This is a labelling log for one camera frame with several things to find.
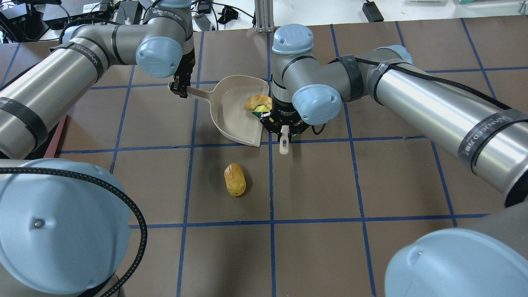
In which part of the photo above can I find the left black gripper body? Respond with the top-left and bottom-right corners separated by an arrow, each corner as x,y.
173,39 -> 196,83

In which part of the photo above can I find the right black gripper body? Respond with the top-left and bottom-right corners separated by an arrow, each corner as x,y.
260,97 -> 310,136

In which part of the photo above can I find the beige plastic dustpan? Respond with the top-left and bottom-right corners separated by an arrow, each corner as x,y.
168,75 -> 270,147

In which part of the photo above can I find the beige hand brush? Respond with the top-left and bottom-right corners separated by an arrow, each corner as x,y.
279,125 -> 289,155

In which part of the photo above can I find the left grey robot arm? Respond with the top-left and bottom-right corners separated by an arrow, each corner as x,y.
1,0 -> 194,297

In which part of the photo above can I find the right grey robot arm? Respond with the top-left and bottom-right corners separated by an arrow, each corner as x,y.
260,23 -> 528,297

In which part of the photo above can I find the black lined trash bin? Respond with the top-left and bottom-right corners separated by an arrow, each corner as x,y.
43,115 -> 68,158

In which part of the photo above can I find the yellow green sponge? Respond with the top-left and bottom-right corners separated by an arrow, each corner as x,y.
252,105 -> 271,118

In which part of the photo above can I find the yellow potato toy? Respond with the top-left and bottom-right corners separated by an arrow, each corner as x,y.
223,163 -> 247,197

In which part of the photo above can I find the aluminium frame post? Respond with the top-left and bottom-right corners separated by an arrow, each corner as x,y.
253,0 -> 275,33

